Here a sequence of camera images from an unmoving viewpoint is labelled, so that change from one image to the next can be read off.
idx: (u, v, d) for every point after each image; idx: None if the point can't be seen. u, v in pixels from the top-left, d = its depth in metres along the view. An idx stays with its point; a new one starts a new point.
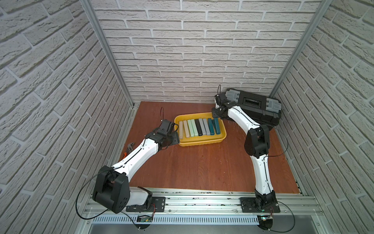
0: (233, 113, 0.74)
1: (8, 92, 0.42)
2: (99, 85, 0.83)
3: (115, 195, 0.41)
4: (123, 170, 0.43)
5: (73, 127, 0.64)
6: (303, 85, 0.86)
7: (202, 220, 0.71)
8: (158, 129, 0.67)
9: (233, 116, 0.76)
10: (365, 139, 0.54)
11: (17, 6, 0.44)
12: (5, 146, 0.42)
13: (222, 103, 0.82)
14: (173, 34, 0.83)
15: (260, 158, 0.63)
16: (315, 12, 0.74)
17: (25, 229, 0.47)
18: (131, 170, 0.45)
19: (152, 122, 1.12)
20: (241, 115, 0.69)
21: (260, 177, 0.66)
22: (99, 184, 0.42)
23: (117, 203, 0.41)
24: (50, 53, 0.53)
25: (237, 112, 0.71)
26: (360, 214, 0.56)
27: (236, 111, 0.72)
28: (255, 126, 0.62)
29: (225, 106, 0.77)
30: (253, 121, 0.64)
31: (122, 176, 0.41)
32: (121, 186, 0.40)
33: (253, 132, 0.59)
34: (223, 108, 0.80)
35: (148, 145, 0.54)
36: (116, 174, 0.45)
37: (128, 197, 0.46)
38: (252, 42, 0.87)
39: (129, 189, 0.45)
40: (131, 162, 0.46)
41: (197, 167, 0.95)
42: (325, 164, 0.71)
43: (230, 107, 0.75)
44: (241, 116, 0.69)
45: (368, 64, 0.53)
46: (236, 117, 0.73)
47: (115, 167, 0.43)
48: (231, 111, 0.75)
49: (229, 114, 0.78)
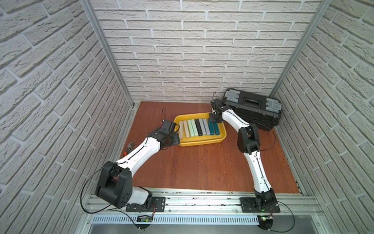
0: (226, 115, 0.82)
1: (8, 92, 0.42)
2: (99, 85, 0.83)
3: (118, 189, 0.42)
4: (127, 165, 0.44)
5: (72, 127, 0.64)
6: (303, 85, 0.86)
7: (202, 220, 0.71)
8: (160, 128, 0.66)
9: (226, 118, 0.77)
10: (365, 139, 0.54)
11: (17, 6, 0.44)
12: (5, 146, 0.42)
13: (217, 107, 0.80)
14: (173, 34, 0.83)
15: (252, 153, 0.68)
16: (315, 12, 0.74)
17: (25, 230, 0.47)
18: (134, 165, 0.46)
19: (152, 122, 1.12)
20: (233, 116, 0.77)
21: (255, 174, 0.69)
22: (103, 179, 0.43)
23: (120, 197, 0.42)
24: (50, 53, 0.53)
25: (231, 115, 0.78)
26: (360, 214, 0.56)
27: (229, 113, 0.80)
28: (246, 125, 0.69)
29: (219, 110, 0.85)
30: (243, 121, 0.72)
31: (126, 171, 0.42)
32: (125, 181, 0.41)
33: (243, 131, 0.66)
34: (217, 113, 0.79)
35: (150, 143, 0.55)
36: (120, 169, 0.46)
37: (131, 193, 0.47)
38: (252, 42, 0.87)
39: (132, 185, 0.45)
40: (135, 158, 0.47)
41: (197, 167, 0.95)
42: (325, 164, 0.71)
43: (224, 112, 0.83)
44: (233, 117, 0.76)
45: (368, 64, 0.53)
46: (230, 119, 0.80)
47: (119, 163, 0.44)
48: (224, 114, 0.84)
49: (222, 116, 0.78)
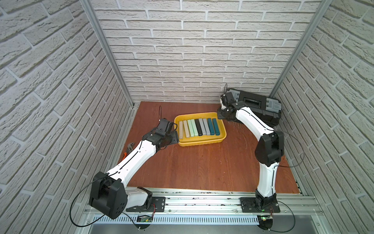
0: (242, 115, 0.66)
1: (8, 92, 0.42)
2: (99, 85, 0.83)
3: (111, 201, 0.40)
4: (118, 175, 0.42)
5: (72, 127, 0.64)
6: (303, 85, 0.86)
7: (202, 220, 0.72)
8: (157, 129, 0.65)
9: (242, 120, 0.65)
10: (366, 139, 0.54)
11: (17, 6, 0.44)
12: (5, 146, 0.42)
13: (229, 103, 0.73)
14: (173, 34, 0.83)
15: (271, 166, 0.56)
16: (315, 12, 0.74)
17: (25, 230, 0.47)
18: (126, 175, 0.43)
19: (152, 122, 1.12)
20: (251, 118, 0.62)
21: (266, 182, 0.63)
22: (95, 190, 0.42)
23: (113, 209, 0.40)
24: (50, 53, 0.53)
25: (247, 114, 0.63)
26: (360, 214, 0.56)
27: (246, 113, 0.64)
28: (269, 130, 0.55)
29: (233, 107, 0.69)
30: (266, 125, 0.57)
31: (118, 182, 0.40)
32: (117, 192, 0.39)
33: (267, 139, 0.52)
34: (230, 110, 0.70)
35: (145, 147, 0.52)
36: (112, 180, 0.44)
37: (126, 202, 0.46)
38: (252, 42, 0.87)
39: (126, 194, 0.44)
40: (127, 166, 0.45)
41: (197, 167, 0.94)
42: (326, 164, 0.71)
43: (238, 109, 0.67)
44: (251, 119, 0.62)
45: (368, 64, 0.53)
46: (246, 120, 0.65)
47: (110, 173, 0.42)
48: (239, 113, 0.68)
49: (237, 117, 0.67)
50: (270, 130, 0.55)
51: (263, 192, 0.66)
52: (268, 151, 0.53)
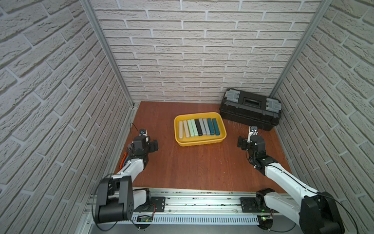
0: (273, 171, 0.58)
1: (8, 92, 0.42)
2: (99, 85, 0.83)
3: (123, 196, 0.42)
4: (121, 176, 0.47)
5: (72, 127, 0.64)
6: (303, 85, 0.86)
7: (202, 220, 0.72)
8: (135, 149, 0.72)
9: (273, 178, 0.58)
10: (365, 139, 0.54)
11: (17, 6, 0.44)
12: (5, 146, 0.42)
13: (257, 157, 0.67)
14: (173, 34, 0.83)
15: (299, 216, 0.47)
16: (315, 12, 0.74)
17: (25, 229, 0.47)
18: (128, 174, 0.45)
19: (151, 121, 1.12)
20: (285, 176, 0.53)
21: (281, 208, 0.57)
22: (103, 196, 0.42)
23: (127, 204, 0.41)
24: (50, 53, 0.53)
25: (280, 172, 0.55)
26: (360, 214, 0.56)
27: (276, 169, 0.57)
28: (311, 193, 0.44)
29: (260, 163, 0.63)
30: (307, 185, 0.47)
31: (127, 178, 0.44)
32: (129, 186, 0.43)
33: (311, 204, 0.41)
34: (258, 166, 0.64)
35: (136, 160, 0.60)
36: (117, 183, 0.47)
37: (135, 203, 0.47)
38: (252, 42, 0.87)
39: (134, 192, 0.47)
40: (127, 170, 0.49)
41: (197, 167, 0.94)
42: (326, 164, 0.71)
43: (267, 165, 0.60)
44: (285, 177, 0.53)
45: (368, 64, 0.53)
46: (279, 179, 0.55)
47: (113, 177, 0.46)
48: (269, 169, 0.59)
49: (268, 173, 0.60)
50: (313, 192, 0.45)
51: (267, 200, 0.64)
52: (320, 222, 0.40)
